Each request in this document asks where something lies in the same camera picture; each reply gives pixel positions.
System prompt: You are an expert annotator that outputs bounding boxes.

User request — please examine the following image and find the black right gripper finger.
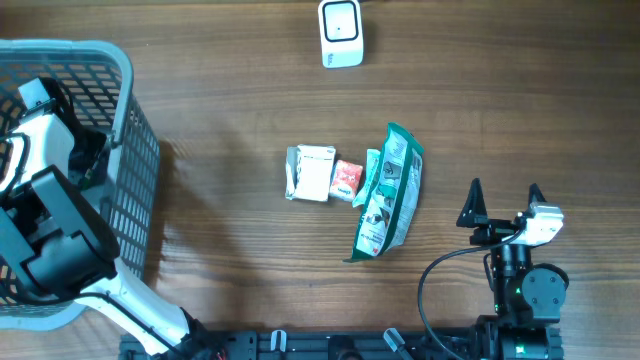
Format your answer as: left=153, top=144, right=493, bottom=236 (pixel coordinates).
left=456, top=178, right=488, bottom=228
left=528, top=183, right=546, bottom=206

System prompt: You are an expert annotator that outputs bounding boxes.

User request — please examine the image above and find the green glove package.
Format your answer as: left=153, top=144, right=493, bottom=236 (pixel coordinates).
left=345, top=123, right=424, bottom=263

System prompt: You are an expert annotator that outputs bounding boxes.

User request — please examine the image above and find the teal wipes packet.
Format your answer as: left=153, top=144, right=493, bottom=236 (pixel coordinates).
left=352, top=149, right=380, bottom=207

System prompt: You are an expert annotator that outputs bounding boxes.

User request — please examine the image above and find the small red orange packet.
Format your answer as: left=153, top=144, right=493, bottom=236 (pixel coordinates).
left=329, top=160, right=364, bottom=202

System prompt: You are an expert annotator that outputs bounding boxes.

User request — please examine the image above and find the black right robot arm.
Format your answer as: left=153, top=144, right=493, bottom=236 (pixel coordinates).
left=456, top=179, right=569, bottom=359

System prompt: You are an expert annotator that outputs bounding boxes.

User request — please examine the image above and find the white barcode scanner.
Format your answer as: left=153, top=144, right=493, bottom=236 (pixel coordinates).
left=317, top=0, right=364, bottom=69

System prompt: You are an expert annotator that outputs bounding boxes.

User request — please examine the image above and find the grey plastic lattice basket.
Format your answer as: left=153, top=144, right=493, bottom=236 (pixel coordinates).
left=0, top=38, right=162, bottom=332

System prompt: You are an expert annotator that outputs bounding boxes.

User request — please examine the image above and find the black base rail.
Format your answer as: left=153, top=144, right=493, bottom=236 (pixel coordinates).
left=118, top=327, right=481, bottom=360

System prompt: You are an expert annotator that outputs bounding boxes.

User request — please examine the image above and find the black right camera cable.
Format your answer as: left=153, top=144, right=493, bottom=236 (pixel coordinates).
left=417, top=227, right=526, bottom=360

